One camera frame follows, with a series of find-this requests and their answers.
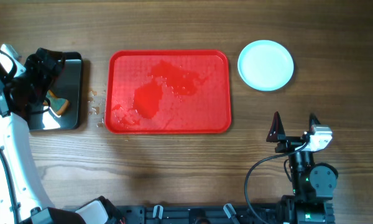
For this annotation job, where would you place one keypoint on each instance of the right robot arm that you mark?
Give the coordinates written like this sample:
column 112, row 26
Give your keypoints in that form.
column 313, row 183

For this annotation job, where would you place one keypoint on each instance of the green orange sponge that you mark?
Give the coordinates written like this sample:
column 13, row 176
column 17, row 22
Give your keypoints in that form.
column 58, row 105

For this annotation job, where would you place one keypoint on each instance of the black rectangular water basin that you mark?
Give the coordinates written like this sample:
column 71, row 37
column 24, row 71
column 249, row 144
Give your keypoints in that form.
column 67, row 86

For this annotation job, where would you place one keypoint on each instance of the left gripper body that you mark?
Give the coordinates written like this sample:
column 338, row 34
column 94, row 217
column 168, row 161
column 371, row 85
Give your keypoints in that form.
column 36, row 79

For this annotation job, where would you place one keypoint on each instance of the red plastic tray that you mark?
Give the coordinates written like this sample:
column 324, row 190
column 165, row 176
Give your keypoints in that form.
column 168, row 92

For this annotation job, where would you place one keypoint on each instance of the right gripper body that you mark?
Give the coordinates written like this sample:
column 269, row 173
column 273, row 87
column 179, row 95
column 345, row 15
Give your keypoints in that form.
column 290, row 144

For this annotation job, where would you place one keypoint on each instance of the white plate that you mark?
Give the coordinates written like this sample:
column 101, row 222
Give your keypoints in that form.
column 265, row 65

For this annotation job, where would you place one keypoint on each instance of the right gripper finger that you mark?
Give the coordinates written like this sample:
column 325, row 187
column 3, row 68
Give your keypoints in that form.
column 313, row 120
column 276, row 132

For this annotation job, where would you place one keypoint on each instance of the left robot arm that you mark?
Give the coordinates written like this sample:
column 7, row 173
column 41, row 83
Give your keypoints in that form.
column 23, row 198

